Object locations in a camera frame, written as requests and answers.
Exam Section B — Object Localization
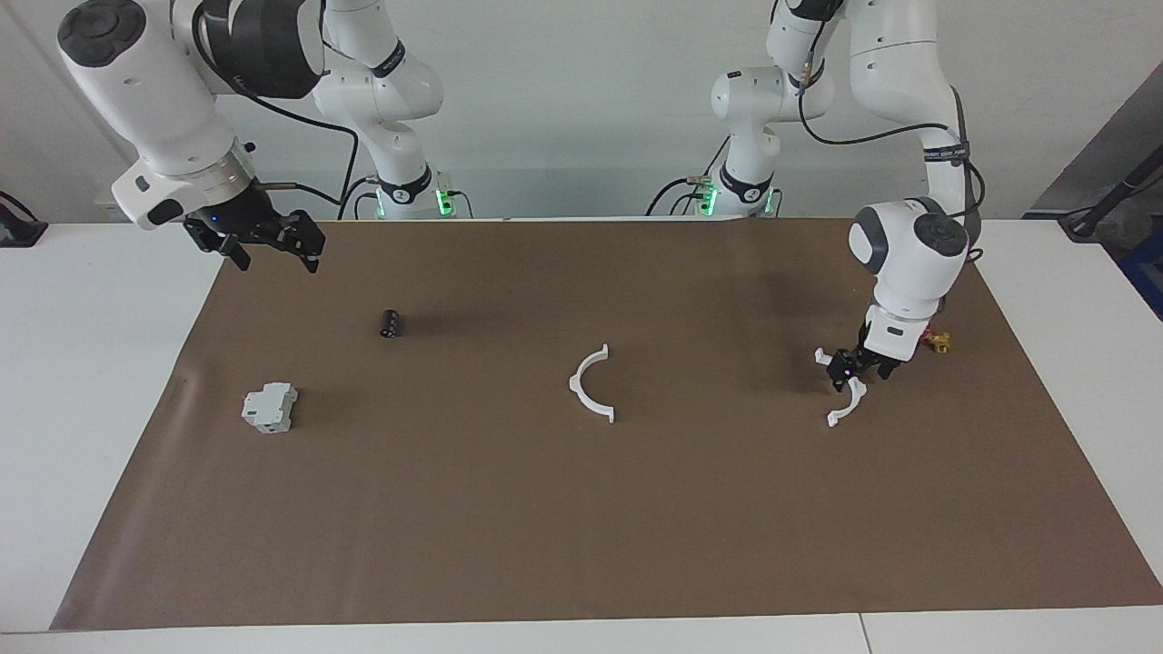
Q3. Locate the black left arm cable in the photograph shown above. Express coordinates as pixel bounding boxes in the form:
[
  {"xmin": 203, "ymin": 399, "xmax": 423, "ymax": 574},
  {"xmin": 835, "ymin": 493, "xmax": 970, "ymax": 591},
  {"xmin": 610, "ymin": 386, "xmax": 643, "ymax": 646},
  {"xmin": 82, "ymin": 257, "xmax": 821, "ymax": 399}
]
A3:
[{"xmin": 772, "ymin": 0, "xmax": 987, "ymax": 266}]

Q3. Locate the black clamp stand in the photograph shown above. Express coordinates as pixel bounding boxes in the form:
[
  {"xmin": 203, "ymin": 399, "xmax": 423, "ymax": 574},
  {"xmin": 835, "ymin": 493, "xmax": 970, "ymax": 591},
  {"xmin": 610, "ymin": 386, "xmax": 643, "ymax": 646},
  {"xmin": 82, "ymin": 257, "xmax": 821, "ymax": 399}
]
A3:
[{"xmin": 0, "ymin": 191, "xmax": 48, "ymax": 248}]

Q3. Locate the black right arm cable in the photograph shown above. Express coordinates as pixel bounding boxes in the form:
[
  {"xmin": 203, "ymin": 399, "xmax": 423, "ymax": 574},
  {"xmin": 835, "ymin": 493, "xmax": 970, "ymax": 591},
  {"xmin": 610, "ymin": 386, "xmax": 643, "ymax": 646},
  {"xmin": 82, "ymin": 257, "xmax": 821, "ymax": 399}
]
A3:
[{"xmin": 186, "ymin": 0, "xmax": 362, "ymax": 223}]

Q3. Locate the white circuit breaker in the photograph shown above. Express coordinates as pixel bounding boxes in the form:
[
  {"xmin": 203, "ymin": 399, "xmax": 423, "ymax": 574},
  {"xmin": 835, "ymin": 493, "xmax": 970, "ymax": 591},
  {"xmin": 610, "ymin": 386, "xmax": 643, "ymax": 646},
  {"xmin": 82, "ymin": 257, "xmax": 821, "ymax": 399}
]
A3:
[{"xmin": 241, "ymin": 381, "xmax": 298, "ymax": 434}]

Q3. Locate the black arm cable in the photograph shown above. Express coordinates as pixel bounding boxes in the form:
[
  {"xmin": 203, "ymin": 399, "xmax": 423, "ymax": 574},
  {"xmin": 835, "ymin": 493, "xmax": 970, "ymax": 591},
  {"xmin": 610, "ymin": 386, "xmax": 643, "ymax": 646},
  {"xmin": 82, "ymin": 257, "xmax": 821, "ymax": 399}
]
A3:
[
  {"xmin": 772, "ymin": 0, "xmax": 987, "ymax": 266},
  {"xmin": 186, "ymin": 0, "xmax": 362, "ymax": 223}
]

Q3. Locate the black base cable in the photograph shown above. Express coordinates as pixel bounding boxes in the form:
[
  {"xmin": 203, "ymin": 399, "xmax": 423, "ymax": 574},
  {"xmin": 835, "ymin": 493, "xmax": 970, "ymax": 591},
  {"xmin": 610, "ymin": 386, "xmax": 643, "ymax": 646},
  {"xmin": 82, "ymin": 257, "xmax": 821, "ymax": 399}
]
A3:
[
  {"xmin": 336, "ymin": 177, "xmax": 379, "ymax": 221},
  {"xmin": 645, "ymin": 136, "xmax": 733, "ymax": 219}
]

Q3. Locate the brown paper mat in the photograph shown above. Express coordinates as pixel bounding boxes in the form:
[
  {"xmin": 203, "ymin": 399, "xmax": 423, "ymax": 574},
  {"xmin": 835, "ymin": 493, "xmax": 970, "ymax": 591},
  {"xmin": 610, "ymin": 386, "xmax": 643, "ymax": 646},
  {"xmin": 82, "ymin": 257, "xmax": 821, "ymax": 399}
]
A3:
[{"xmin": 50, "ymin": 216, "xmax": 1163, "ymax": 632}]

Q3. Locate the black tripod stand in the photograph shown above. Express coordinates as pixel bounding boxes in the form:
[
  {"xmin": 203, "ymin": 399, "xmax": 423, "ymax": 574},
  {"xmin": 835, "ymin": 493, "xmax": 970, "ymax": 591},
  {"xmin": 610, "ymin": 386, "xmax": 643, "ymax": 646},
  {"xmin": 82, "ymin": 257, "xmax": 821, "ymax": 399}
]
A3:
[{"xmin": 1059, "ymin": 145, "xmax": 1163, "ymax": 242}]

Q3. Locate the blue crate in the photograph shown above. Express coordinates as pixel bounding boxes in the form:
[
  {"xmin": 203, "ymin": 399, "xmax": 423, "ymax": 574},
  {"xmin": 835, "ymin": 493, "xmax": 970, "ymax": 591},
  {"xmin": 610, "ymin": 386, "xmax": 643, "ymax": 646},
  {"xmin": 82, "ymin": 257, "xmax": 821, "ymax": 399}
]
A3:
[{"xmin": 1118, "ymin": 247, "xmax": 1163, "ymax": 321}]

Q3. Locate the white half pipe clamp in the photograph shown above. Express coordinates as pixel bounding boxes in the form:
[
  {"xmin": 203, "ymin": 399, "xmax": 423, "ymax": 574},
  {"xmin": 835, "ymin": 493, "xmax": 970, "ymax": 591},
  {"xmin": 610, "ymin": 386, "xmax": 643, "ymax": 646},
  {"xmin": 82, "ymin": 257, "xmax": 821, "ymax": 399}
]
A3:
[
  {"xmin": 815, "ymin": 348, "xmax": 869, "ymax": 428},
  {"xmin": 569, "ymin": 343, "xmax": 616, "ymax": 424}
]

